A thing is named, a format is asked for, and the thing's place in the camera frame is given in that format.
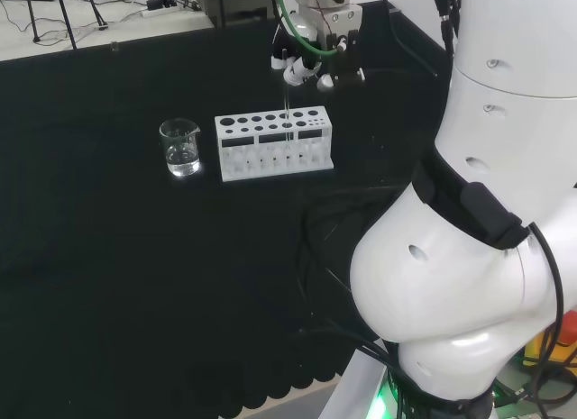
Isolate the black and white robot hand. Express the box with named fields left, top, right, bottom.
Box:
left=270, top=11, right=366, bottom=92

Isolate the clear glass rod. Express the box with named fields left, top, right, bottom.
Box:
left=280, top=49, right=293, bottom=157

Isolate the white test tube rack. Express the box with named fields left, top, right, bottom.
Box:
left=214, top=105, right=335, bottom=184

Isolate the dark box behind bench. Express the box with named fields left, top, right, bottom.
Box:
left=197, top=0, right=277, bottom=29

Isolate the glass beaker with water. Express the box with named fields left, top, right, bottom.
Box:
left=158, top=117, right=202, bottom=178

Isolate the white power strip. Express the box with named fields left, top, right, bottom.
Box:
left=141, top=4, right=182, bottom=18

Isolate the black tripod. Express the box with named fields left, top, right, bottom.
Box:
left=21, top=0, right=110, bottom=51

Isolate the black bench cloth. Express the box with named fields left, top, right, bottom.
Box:
left=0, top=0, right=457, bottom=414

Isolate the yellow stop button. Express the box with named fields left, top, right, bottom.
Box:
left=521, top=306, right=577, bottom=367

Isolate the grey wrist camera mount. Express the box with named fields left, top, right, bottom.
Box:
left=306, top=3, right=362, bottom=38

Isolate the green cable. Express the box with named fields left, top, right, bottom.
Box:
left=274, top=0, right=340, bottom=58

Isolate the black cable bundle on cloth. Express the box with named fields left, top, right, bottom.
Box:
left=294, top=196, right=408, bottom=376

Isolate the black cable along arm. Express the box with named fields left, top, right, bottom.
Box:
left=526, top=220, right=567, bottom=405

